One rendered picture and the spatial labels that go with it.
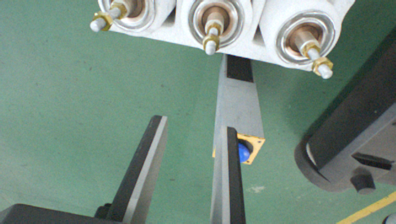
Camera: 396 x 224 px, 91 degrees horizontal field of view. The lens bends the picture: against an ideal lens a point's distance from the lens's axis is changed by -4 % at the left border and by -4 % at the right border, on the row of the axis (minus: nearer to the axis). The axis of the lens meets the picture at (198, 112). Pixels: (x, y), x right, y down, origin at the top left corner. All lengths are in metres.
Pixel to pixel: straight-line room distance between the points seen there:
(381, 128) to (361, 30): 0.24
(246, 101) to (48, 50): 0.64
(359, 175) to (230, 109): 0.42
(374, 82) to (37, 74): 1.00
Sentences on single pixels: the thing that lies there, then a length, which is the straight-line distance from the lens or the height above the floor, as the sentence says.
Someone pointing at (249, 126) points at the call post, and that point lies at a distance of 0.34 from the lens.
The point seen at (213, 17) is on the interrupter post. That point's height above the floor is 0.27.
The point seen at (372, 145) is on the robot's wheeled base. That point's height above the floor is 0.19.
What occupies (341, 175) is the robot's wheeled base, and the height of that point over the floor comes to 0.21.
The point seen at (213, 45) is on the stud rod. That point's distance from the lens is 0.21.
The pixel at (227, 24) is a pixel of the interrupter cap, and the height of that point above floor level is 0.25.
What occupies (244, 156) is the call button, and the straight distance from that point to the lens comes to 0.34.
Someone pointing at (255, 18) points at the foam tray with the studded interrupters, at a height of 0.18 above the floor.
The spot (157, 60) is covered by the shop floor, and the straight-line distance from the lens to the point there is 0.63.
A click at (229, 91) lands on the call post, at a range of 0.40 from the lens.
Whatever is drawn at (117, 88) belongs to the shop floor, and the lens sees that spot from 0.75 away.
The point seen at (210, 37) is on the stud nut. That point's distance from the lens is 0.22.
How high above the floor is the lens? 0.53
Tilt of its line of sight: 47 degrees down
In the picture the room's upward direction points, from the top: 170 degrees counter-clockwise
